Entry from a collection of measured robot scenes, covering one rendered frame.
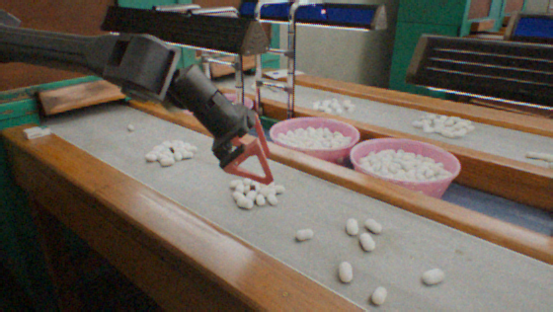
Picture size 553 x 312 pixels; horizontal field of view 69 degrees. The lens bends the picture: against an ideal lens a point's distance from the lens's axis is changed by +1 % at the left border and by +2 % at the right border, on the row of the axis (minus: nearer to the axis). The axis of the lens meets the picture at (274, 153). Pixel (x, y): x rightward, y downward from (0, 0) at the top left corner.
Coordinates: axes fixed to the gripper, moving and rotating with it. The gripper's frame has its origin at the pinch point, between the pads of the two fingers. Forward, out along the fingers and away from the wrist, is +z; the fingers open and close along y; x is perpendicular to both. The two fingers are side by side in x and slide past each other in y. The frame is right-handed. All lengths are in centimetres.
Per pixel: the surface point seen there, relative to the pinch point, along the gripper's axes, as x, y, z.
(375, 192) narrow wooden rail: 9.5, -16.4, 27.4
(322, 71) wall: 16, -276, 73
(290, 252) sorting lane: -7.6, 0.9, 15.9
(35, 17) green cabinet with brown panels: -41, -74, -56
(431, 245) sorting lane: 12.5, 0.2, 32.5
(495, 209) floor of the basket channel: 28, -21, 54
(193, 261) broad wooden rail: -19.0, 5.1, 3.5
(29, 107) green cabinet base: -62, -67, -39
